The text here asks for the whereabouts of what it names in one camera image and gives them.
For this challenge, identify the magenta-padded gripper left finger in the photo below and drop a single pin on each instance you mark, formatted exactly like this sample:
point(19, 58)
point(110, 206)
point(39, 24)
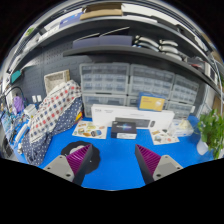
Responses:
point(78, 160)

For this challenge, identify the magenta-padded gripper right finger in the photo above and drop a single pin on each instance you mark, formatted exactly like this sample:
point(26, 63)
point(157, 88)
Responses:
point(150, 160)

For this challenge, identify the colourful sticker sheet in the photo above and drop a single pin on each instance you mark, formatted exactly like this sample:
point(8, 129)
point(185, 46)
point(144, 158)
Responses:
point(89, 130)
point(164, 136)

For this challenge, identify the small black box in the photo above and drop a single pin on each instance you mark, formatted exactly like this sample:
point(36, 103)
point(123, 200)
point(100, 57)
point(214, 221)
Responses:
point(124, 130)

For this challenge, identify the navy polka dot cloth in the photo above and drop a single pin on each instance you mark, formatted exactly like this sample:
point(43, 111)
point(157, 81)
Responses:
point(40, 146)

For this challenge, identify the white and blue tissue box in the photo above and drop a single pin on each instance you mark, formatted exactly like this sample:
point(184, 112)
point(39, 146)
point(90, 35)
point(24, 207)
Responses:
point(182, 128)

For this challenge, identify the long white keyboard box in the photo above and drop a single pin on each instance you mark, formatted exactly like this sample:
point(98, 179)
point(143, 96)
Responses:
point(103, 115)

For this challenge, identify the yellow and blue box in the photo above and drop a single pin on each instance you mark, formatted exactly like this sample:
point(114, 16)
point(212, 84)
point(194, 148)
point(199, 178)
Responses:
point(151, 102)

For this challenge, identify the red blue checkered cloth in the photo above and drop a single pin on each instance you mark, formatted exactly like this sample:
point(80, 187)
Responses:
point(55, 106)

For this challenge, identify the green plant in white pot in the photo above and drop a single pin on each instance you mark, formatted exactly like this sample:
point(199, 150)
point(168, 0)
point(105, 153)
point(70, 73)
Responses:
point(211, 130)

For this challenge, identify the beige woven basket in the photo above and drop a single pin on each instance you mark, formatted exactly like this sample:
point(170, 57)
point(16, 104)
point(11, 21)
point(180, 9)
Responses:
point(55, 80)

